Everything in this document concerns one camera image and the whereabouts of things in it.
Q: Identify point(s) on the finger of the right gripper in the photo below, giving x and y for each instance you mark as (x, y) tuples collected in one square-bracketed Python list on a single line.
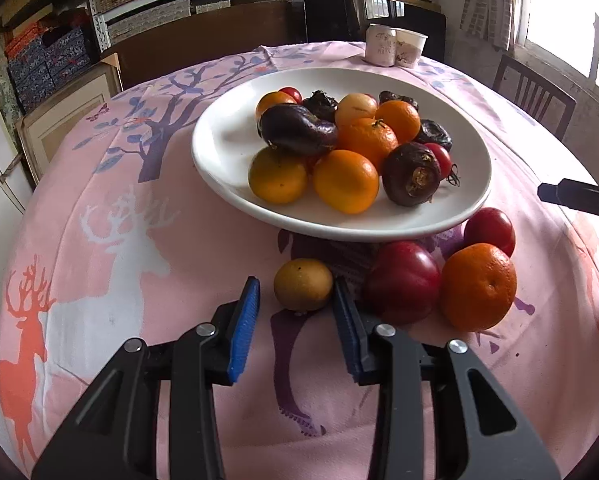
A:
[(572, 194)]

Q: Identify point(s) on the white printed can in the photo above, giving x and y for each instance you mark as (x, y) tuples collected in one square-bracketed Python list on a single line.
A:
[(380, 45)]

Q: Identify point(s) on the dark purple fruit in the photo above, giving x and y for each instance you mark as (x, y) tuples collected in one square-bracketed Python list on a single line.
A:
[(293, 128)]

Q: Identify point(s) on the dark water chestnut back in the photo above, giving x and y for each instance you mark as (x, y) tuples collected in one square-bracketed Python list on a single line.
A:
[(321, 105)]

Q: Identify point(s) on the red tomato back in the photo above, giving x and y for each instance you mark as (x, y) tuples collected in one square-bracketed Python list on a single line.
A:
[(293, 93)]

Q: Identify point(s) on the red cherry tomato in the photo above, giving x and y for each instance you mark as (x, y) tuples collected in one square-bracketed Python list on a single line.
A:
[(443, 158)]

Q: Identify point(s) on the dark wooden chair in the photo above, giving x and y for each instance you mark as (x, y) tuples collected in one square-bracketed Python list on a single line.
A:
[(535, 94)]

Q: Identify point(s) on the small orange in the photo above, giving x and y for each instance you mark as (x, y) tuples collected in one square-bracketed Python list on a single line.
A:
[(271, 99), (402, 118)]

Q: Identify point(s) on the large orange front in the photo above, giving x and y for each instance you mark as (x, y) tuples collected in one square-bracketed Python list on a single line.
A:
[(346, 181)]

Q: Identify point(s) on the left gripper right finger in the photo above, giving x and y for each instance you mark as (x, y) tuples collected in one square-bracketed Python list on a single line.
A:
[(480, 433)]

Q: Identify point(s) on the white oval plate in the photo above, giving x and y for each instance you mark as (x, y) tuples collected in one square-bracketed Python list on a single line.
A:
[(226, 140)]

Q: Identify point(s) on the yellow red-streaked plum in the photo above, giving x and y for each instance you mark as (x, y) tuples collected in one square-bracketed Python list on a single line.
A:
[(354, 106)]

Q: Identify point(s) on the cardboard box on floor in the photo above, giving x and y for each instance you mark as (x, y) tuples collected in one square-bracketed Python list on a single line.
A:
[(42, 131)]

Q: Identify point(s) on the pink deer print tablecloth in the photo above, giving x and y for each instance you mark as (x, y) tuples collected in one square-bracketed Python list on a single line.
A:
[(123, 239)]

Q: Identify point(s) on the orange tangerine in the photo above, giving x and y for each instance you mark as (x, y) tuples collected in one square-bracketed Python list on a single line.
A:
[(478, 287)]

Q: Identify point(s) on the dark red plum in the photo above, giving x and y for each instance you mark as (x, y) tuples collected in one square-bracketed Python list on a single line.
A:
[(402, 286)]

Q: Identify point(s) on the blue patterned boxes stack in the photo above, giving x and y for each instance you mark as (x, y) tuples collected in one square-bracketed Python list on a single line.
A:
[(40, 69)]

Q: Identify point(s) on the small orange back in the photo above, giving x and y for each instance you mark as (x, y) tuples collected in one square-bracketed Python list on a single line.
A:
[(271, 99)]

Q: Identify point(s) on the yellow orange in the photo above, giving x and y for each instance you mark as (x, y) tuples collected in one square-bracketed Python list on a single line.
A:
[(278, 177)]

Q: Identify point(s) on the white paper cup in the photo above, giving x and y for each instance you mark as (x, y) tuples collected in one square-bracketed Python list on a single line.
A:
[(409, 47)]

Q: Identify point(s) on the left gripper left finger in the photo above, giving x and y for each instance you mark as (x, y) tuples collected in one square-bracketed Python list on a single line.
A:
[(112, 430)]

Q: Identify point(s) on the large orange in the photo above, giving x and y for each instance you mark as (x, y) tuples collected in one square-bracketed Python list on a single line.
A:
[(346, 181), (368, 137)]

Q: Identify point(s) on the small yellow kumquat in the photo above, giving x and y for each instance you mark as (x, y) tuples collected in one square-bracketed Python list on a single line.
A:
[(303, 285)]

